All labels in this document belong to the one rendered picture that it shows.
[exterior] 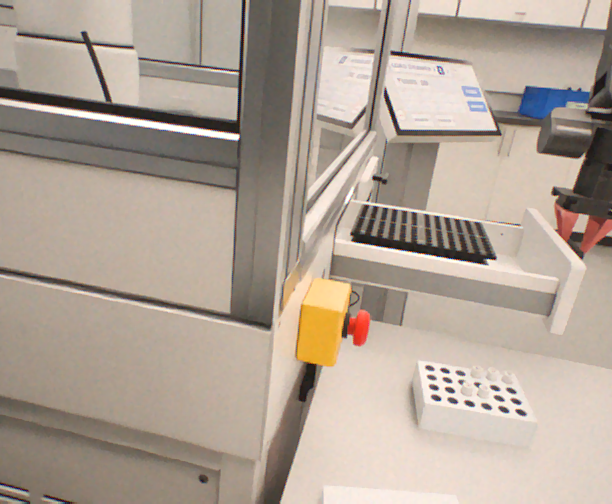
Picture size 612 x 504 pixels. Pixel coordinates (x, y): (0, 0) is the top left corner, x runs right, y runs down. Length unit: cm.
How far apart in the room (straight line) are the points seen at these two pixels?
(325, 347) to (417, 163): 129
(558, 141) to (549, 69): 384
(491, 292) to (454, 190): 318
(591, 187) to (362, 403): 49
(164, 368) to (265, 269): 14
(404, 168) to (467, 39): 286
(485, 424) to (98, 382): 41
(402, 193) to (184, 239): 140
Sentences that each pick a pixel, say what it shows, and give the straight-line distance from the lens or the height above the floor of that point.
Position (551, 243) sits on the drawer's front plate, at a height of 92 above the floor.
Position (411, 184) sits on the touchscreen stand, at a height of 77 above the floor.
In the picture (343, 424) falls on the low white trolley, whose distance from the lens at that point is 58.
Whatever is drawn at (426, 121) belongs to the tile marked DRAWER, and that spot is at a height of 100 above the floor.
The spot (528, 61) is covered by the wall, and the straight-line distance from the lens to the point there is 460.
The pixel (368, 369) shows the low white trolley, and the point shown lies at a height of 76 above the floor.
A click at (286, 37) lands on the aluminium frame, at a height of 116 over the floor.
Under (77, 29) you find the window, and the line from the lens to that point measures 42.
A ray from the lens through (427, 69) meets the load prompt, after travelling 176.
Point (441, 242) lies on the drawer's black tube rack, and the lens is 77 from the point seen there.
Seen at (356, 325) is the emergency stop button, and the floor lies 89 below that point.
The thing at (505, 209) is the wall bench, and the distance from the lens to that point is 404.
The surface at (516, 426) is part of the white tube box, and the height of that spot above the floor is 79.
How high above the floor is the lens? 115
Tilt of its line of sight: 21 degrees down
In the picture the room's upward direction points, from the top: 6 degrees clockwise
